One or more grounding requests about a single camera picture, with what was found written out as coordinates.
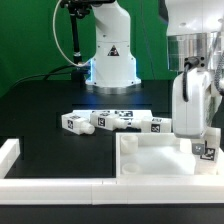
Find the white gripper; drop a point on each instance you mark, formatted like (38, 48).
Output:
(191, 118)

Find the white square tabletop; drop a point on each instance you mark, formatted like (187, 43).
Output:
(156, 154)

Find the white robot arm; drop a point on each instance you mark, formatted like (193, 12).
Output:
(195, 37)

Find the white U-shaped fence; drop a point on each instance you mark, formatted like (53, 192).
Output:
(124, 190)

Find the white tag sheet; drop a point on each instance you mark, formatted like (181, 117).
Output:
(124, 114)

